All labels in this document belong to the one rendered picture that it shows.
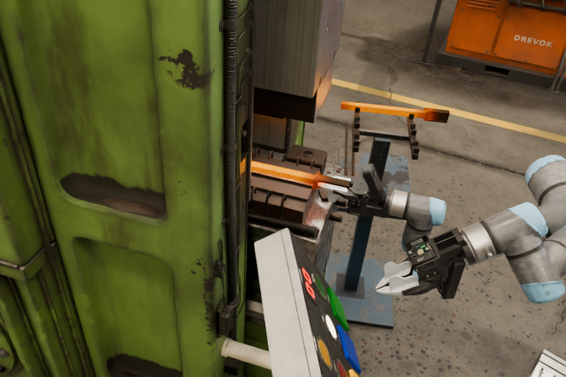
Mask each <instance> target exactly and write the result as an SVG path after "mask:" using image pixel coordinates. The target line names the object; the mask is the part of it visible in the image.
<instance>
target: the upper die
mask: <svg viewBox="0 0 566 377"><path fill-rule="evenodd" d="M334 58H335V57H334ZM334 58H333V60H332V62H331V64H330V66H329V68H328V70H327V72H326V73H325V75H324V77H323V80H322V81H321V83H320V84H319V87H318V89H317V91H316V92H315V94H314V96H313V98H307V97H303V96H298V95H294V94H289V93H281V92H276V91H272V90H268V89H263V88H256V87H254V111H255V112H260V113H264V114H271V115H275V116H280V117H284V118H288V119H295V120H300V121H304V122H308V123H312V124H314V122H315V120H316V118H317V116H318V113H319V111H320V109H321V108H322V106H323V103H324V101H325V99H326V97H327V96H328V92H329V90H330V88H331V84H332V77H333V70H334Z"/></svg>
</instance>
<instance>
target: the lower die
mask: <svg viewBox="0 0 566 377"><path fill-rule="evenodd" d="M252 161H254V162H261V163H265V164H269V165H273V166H277V167H284V168H289V169H292V170H297V171H300V172H305V173H311V174H316V173H317V172H320V168H316V167H312V169H310V167H309V166H306V165H302V164H298V166H297V165H296V163H294V162H288V161H284V162H282V160H280V159H275V158H272V157H271V158H270V159H268V157H265V156H261V155H257V156H255V155H254V154H253V153H252ZM253 187H256V194H255V193H253V212H257V213H260V214H264V213H265V200H266V195H267V193H268V191H269V190H270V191H271V196H269V198H268V209H267V213H268V215H269V216H273V217H275V218H279V217H280V207H281V201H282V197H283V195H284V194H286V201H284V204H283V213H282V217H283V219H284V220H290V221H293V222H296V223H301V224H304V221H305V219H306V217H307V213H308V211H309V209H310V206H311V204H312V200H313V198H314V195H315V193H316V191H317V190H315V189H312V183H305V182H302V181H297V180H294V179H290V178H283V177H280V176H276V175H272V174H268V173H262V172H258V171H254V170H252V173H251V192H252V189H253Z"/></svg>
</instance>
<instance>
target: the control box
mask: <svg viewBox="0 0 566 377"><path fill-rule="evenodd" d="M254 247H255V253H256V260H257V266H258V272H259V283H260V290H261V296H262V302H263V308H264V319H265V326H266V332H267V338H268V344H269V351H270V362H271V368H272V375H273V377H341V374H340V372H339V366H338V362H340V363H341V364H342V366H343V367H344V371H345V373H346V375H347V377H350V372H349V370H350V369H353V370H354V371H355V373H356V374H357V375H358V376H359V377H361V376H360V374H358V373H357V372H356V370H355V369H354V368H353V367H352V365H351V364H350V363H349V361H348V360H347V359H346V358H345V355H344V350H343V347H342V343H341V340H340V337H339V331H338V328H337V326H338V325H341V324H340V323H339V321H338V320H337V319H336V317H335V316H334V313H333V309H332V306H331V303H330V299H329V297H328V291H327V288H328V287H330V286H329V285H328V283H327V281H326V280H325V279H324V277H323V276H322V275H321V274H320V272H319V271H318V269H317V268H316V266H315V265H314V264H313V262H312V261H311V259H310V258H309V256H308V255H307V254H306V253H305V251H304V250H303V249H302V247H301V245H300V244H299V243H298V241H297V240H296V238H295V237H294V236H293V235H292V234H291V231H290V230H289V229H288V228H285V229H283V230H281V231H278V232H276V233H275V234H272V235H270V236H267V237H266V238H264V239H261V240H259V241H257V242H255V243H254ZM302 268H304V270H305V271H306V273H307V274H308V275H309V277H308V276H307V275H306V273H305V271H304V273H303V270H302ZM304 274H305V275H306V277H307V278H308V280H309V281H310V280H311V284H310V283H309V282H308V280H307V279H306V277H305V275H304ZM316 276H317V277H318V278H319V280H320V281H321V283H322V285H323V288H324V292H325V296H323V294H322V293H321V291H320V289H319V287H318V283H317V280H316ZM309 278H310V279H309ZM306 282H307V283H308V285H309V286H310V287H311V292H312V291H313V293H312V295H313V294H314V297H315V298H313V297H312V295H311V294H310V293H309V291H310V289H309V287H308V286H307V285H306ZM307 287H308V290H309V291H308V290H307ZM330 289H331V287H330ZM326 316H328V317H329V319H330V321H331V322H332V323H333V326H334V330H335V333H336V338H335V337H334V336H333V335H332V333H331V331H330V330H329V327H328V323H327V320H326ZM342 328H343V327H342ZM343 329H344V328H343ZM344 331H345V332H346V333H347V334H348V336H349V333H348V332H347V331H346V330H344ZM319 340H322V341H323V343H324V345H325V347H326V349H327V350H328V355H329V357H330V361H331V365H330V366H328V364H327V363H326V361H325V360H324V358H323V355H322V352H321V349H320V346H319Z"/></svg>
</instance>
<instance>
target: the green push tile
mask: <svg viewBox="0 0 566 377"><path fill-rule="evenodd" d="M327 291H328V297H329V299H330V303H331V306H332V309H333V313H334V316H335V317H336V319H337V320H338V321H339V323H340V324H341V326H342V327H343V328H344V329H345V330H346V331H349V330H350V329H349V326H348V323H347V321H346V317H345V314H344V309H343V306H342V304H341V302H340V301H339V299H338V298H337V296H336V295H335V293H334V292H333V291H332V290H331V289H330V287H328V288H327Z"/></svg>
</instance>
